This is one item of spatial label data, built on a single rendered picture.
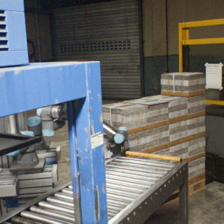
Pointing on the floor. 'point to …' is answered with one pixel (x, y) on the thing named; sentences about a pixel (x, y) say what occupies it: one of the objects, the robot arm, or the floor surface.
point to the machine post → (88, 151)
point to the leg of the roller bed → (183, 202)
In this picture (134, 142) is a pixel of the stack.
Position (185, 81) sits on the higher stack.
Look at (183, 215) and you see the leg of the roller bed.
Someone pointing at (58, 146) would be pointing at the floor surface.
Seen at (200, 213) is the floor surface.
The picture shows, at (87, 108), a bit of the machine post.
